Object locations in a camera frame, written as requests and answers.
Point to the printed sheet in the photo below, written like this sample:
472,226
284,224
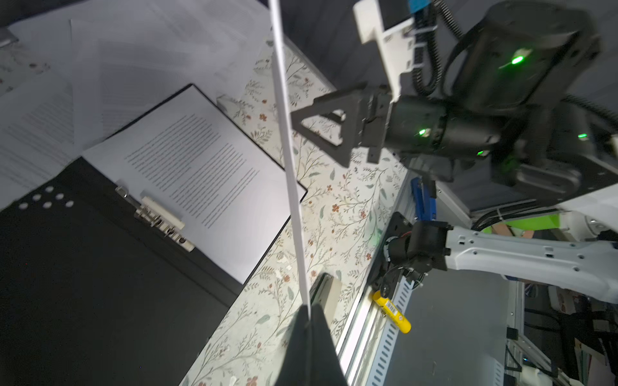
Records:
192,160
286,134
37,135
124,57

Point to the blue tool handle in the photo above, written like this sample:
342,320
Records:
424,194

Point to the yellow utility knife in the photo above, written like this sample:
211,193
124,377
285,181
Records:
393,308

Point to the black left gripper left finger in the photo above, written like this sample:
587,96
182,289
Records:
295,367

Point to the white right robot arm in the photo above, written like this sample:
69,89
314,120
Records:
496,93

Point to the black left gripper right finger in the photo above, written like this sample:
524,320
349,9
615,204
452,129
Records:
324,367

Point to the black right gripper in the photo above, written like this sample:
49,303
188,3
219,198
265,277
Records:
345,120

